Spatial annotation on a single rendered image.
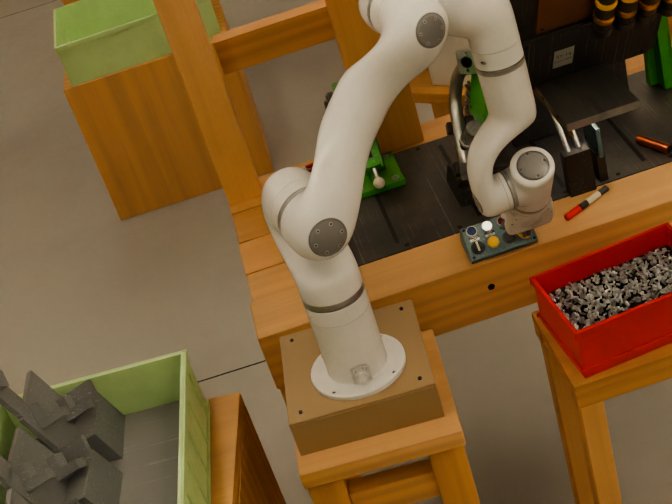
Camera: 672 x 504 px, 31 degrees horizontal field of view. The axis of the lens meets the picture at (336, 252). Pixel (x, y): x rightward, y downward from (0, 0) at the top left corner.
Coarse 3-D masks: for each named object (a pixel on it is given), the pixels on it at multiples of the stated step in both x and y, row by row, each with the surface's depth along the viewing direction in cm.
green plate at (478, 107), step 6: (474, 78) 269; (474, 84) 270; (474, 90) 270; (480, 90) 266; (474, 96) 271; (480, 96) 266; (474, 102) 271; (480, 102) 267; (474, 108) 272; (480, 108) 267; (486, 108) 264; (474, 114) 272; (480, 114) 267; (486, 114) 264
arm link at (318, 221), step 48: (384, 0) 203; (432, 0) 199; (384, 48) 200; (432, 48) 199; (336, 96) 208; (384, 96) 206; (336, 144) 207; (336, 192) 207; (288, 240) 210; (336, 240) 208
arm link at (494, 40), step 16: (368, 0) 208; (448, 0) 208; (464, 0) 207; (480, 0) 207; (496, 0) 208; (368, 16) 208; (448, 16) 210; (464, 16) 208; (480, 16) 208; (496, 16) 209; (512, 16) 211; (448, 32) 212; (464, 32) 210; (480, 32) 210; (496, 32) 210; (512, 32) 212; (480, 48) 213; (496, 48) 212; (512, 48) 213; (480, 64) 215; (496, 64) 213; (512, 64) 214
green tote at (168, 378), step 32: (64, 384) 251; (96, 384) 251; (128, 384) 252; (160, 384) 253; (192, 384) 249; (0, 416) 249; (192, 416) 241; (0, 448) 244; (192, 448) 233; (192, 480) 226
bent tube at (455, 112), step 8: (456, 56) 267; (464, 56) 267; (464, 64) 271; (472, 64) 267; (456, 72) 271; (464, 72) 266; (472, 72) 266; (456, 80) 274; (456, 88) 276; (456, 96) 277; (456, 104) 278; (456, 112) 278; (456, 120) 277; (456, 128) 277; (464, 128) 277; (456, 136) 277; (456, 144) 277; (464, 152) 275; (464, 160) 274
